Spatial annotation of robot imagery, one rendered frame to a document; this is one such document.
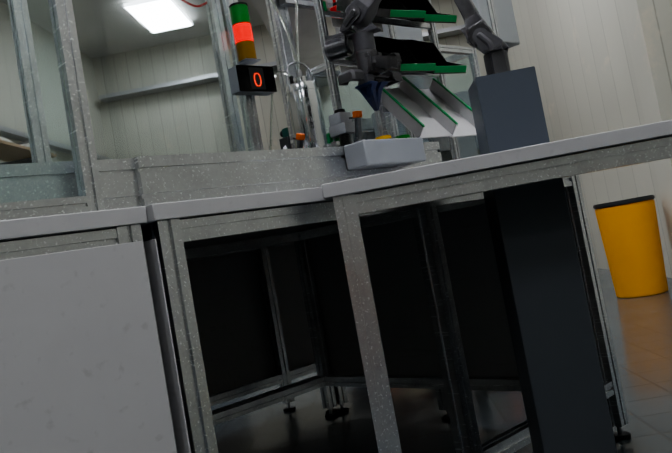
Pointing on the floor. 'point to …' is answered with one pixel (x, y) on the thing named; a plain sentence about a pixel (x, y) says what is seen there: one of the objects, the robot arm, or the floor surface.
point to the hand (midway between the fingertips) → (374, 97)
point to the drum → (633, 246)
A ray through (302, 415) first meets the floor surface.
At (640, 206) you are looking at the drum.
